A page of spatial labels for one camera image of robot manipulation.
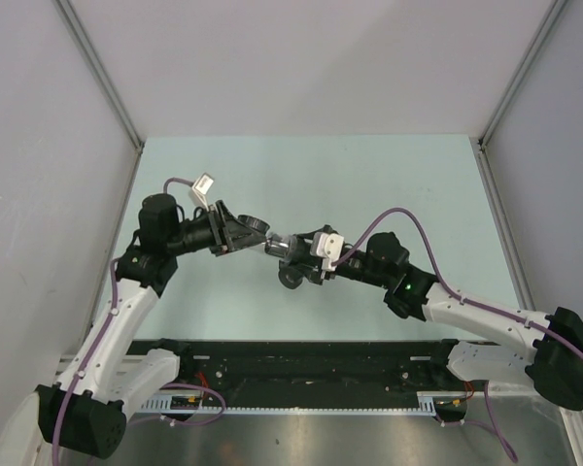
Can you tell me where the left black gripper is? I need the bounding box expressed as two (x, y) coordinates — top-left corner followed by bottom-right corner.
(167, 201), (267, 257)

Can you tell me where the grey tee pipe fitting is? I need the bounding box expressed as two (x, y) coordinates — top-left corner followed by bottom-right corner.
(278, 234), (311, 290)

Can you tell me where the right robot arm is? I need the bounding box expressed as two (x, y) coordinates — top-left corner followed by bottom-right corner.
(264, 229), (583, 411)

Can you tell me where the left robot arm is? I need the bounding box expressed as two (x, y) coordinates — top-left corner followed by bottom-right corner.
(36, 193), (269, 465)

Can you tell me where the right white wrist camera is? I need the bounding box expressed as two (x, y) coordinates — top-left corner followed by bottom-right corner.
(310, 232), (344, 272)

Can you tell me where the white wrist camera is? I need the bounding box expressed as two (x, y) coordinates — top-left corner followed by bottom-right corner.
(310, 232), (344, 272)
(189, 173), (215, 210)

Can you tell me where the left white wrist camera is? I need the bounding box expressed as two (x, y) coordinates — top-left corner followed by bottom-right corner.
(189, 173), (215, 210)

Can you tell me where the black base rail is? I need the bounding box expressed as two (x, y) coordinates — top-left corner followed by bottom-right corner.
(128, 339), (480, 408)

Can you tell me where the slotted cable duct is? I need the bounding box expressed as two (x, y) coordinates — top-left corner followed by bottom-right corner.
(136, 391), (465, 416)

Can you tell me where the aluminium side rail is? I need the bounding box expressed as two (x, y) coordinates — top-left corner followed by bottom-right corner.
(470, 138), (535, 310)

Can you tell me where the left aluminium frame post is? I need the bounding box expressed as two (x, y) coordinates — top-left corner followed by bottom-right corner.
(52, 0), (145, 154)

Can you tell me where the aluminium frame post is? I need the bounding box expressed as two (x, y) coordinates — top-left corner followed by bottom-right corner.
(477, 0), (571, 151)
(52, 0), (145, 154)

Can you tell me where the right aluminium frame post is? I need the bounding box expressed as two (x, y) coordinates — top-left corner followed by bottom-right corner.
(477, 0), (571, 151)

